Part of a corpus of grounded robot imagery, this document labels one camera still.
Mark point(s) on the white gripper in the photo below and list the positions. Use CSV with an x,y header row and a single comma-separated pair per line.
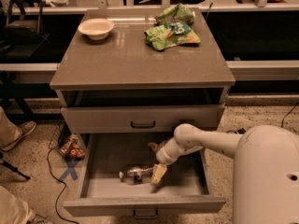
x,y
163,157

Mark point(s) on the clear plastic water bottle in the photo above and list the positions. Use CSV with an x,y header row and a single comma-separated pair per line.
x,y
136,174

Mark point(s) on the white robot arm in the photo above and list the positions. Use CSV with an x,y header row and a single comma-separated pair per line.
x,y
266,169

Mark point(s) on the closed grey upper drawer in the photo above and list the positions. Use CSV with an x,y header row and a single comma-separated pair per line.
x,y
140,119

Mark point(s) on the open grey middle drawer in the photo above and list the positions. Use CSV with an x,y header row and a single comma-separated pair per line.
x,y
184,189

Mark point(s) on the blue tape cross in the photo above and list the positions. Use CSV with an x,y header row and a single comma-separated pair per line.
x,y
70,170

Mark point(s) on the black power adapter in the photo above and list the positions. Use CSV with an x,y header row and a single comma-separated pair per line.
x,y
239,131

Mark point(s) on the grey cabinet with countertop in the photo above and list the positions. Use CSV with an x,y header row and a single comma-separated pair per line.
x,y
122,70

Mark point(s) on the green chip bag front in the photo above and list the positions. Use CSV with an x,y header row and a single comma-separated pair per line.
x,y
170,35

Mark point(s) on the green chip bag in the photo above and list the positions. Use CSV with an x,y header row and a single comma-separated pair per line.
x,y
174,14
170,35

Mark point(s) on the white bowl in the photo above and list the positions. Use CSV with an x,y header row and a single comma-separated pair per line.
x,y
96,29

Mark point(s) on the green chip bag rear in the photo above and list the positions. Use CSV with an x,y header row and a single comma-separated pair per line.
x,y
174,14

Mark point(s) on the person's shoe and leg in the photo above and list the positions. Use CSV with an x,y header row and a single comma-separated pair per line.
x,y
10,133

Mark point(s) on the black tripod leg left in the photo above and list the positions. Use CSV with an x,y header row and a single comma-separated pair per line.
x,y
12,168

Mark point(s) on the person's leg lower left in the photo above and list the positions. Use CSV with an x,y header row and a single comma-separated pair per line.
x,y
16,211

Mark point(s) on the black chair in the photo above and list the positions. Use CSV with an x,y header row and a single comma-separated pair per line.
x,y
22,37

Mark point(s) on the wire basket with snacks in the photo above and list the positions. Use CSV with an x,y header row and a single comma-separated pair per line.
x,y
65,143

